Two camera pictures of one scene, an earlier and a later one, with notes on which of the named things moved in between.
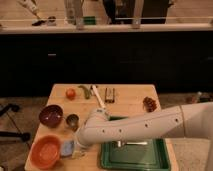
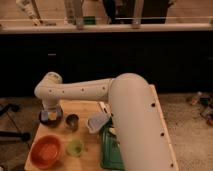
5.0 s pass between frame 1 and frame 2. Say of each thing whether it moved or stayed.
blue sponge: moved
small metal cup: stayed
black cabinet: stayed
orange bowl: stayed
